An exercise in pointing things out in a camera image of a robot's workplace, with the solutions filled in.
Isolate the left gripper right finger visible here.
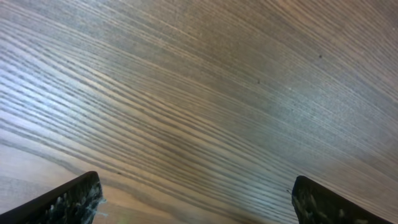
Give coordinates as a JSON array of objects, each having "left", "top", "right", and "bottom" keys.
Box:
[{"left": 291, "top": 175, "right": 391, "bottom": 224}]

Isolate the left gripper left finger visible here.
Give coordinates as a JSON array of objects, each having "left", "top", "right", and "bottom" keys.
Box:
[{"left": 1, "top": 171, "right": 103, "bottom": 224}]

